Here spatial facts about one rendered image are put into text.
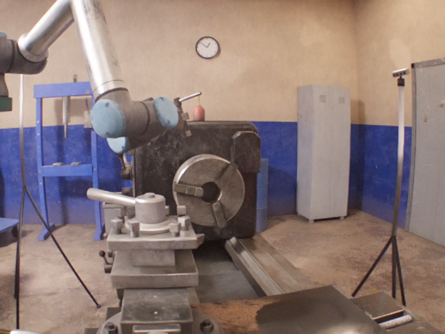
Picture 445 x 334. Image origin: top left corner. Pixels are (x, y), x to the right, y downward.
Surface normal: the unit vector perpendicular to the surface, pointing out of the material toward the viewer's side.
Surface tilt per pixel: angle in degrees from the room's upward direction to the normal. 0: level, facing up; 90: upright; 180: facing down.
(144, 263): 90
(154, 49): 90
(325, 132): 90
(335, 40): 90
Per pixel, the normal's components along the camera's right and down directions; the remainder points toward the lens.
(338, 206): 0.22, 0.12
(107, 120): -0.49, 0.18
